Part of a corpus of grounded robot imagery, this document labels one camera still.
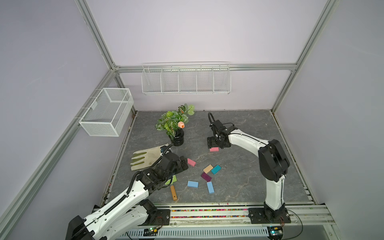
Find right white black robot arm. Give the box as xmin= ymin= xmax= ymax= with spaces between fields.
xmin=208 ymin=119 xmax=290 ymax=221

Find purple block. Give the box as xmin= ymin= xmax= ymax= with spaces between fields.
xmin=201 ymin=172 xmax=212 ymax=182

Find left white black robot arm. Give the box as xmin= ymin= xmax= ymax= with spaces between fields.
xmin=66 ymin=152 xmax=189 ymax=240

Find white wire basket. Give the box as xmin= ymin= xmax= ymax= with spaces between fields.
xmin=79 ymin=88 xmax=134 ymax=137

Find white slotted cable duct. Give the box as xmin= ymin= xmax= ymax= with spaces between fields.
xmin=118 ymin=226 xmax=270 ymax=240

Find light blue block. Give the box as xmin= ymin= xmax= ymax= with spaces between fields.
xmin=187 ymin=181 xmax=199 ymax=188
xmin=207 ymin=182 xmax=215 ymax=194

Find beige garden glove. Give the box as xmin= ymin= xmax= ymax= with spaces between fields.
xmin=131 ymin=144 xmax=169 ymax=171

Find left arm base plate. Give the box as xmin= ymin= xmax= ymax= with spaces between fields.
xmin=140 ymin=209 xmax=171 ymax=226

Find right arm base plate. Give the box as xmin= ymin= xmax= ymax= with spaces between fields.
xmin=248 ymin=207 xmax=291 ymax=224

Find green artificial plant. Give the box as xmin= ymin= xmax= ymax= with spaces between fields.
xmin=155 ymin=104 xmax=195 ymax=140

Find tan wooden block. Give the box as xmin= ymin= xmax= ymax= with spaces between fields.
xmin=203 ymin=165 xmax=214 ymax=174

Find green garden fork wooden handle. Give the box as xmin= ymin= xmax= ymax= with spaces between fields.
xmin=165 ymin=175 xmax=178 ymax=201

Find pink block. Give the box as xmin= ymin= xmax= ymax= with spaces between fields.
xmin=210 ymin=147 xmax=220 ymax=152
xmin=187 ymin=158 xmax=197 ymax=167

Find teal block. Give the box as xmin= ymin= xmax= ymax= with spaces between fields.
xmin=211 ymin=165 xmax=222 ymax=175

